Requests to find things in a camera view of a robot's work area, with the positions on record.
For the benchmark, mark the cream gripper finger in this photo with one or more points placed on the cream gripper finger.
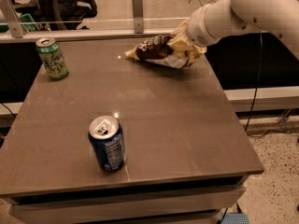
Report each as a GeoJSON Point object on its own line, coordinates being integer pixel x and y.
{"type": "Point", "coordinates": [180, 32]}

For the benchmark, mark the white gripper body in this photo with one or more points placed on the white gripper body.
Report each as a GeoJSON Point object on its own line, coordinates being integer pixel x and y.
{"type": "Point", "coordinates": [197, 31]}

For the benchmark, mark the brown sea salt chip bag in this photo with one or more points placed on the brown sea salt chip bag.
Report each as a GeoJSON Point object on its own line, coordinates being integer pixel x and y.
{"type": "Point", "coordinates": [163, 50]}

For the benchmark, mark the blue pepsi can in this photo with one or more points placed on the blue pepsi can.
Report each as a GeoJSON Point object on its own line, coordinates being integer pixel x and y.
{"type": "Point", "coordinates": [105, 135]}

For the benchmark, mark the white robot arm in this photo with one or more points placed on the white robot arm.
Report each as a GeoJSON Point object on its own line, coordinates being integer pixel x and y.
{"type": "Point", "coordinates": [213, 22]}

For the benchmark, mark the green soda can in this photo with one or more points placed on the green soda can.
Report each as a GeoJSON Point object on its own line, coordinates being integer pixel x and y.
{"type": "Point", "coordinates": [52, 58]}

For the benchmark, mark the black office chair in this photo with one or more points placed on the black office chair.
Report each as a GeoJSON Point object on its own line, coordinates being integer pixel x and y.
{"type": "Point", "coordinates": [65, 14]}

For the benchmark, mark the green plastic bin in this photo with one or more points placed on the green plastic bin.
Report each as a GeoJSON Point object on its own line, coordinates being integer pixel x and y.
{"type": "Point", "coordinates": [28, 22]}

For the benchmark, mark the glass partition panel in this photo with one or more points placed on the glass partition panel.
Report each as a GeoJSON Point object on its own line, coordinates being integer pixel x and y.
{"type": "Point", "coordinates": [118, 14]}

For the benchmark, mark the blue box under table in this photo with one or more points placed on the blue box under table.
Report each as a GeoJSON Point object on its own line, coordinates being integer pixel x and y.
{"type": "Point", "coordinates": [234, 218]}

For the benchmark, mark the middle metal glass bracket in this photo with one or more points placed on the middle metal glass bracket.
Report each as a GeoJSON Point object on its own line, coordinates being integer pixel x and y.
{"type": "Point", "coordinates": [138, 16]}

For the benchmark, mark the metal glass bracket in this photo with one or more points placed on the metal glass bracket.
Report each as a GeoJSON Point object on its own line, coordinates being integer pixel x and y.
{"type": "Point", "coordinates": [138, 16]}
{"type": "Point", "coordinates": [13, 22]}

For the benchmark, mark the left metal glass bracket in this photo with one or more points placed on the left metal glass bracket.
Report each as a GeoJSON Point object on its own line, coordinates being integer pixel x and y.
{"type": "Point", "coordinates": [13, 22]}

